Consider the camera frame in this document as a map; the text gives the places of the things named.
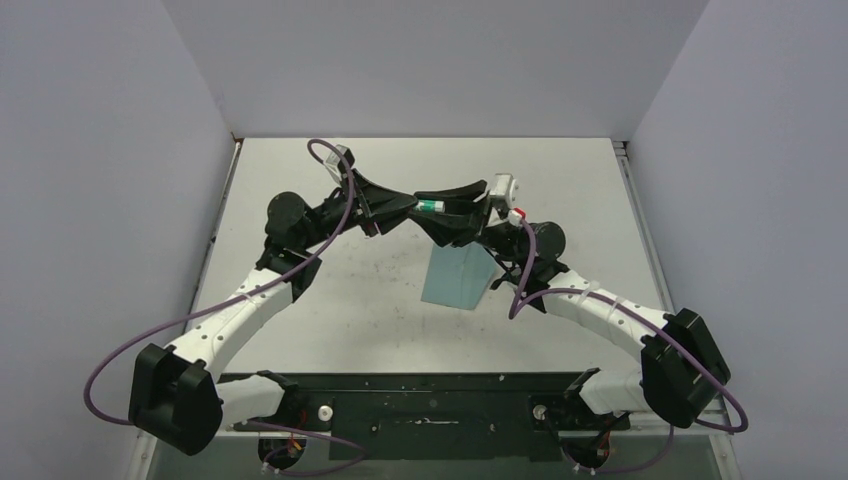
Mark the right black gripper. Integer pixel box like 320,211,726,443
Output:
406,184,528,268

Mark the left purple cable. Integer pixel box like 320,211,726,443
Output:
82,138,369,477

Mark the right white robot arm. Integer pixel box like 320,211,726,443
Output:
409,175,730,428

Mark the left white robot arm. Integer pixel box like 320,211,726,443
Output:
128,170,418,455

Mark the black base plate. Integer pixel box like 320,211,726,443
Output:
235,372,630,461

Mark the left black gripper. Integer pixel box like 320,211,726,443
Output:
299,171,420,251

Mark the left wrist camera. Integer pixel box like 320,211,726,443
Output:
323,144,355,185

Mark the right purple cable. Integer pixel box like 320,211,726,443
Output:
508,218,750,477

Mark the green white glue stick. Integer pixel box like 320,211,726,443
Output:
413,199,446,213

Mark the purple cable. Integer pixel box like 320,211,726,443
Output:
508,218,750,477
82,138,369,477

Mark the teal envelope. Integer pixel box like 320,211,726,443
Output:
421,243,496,311

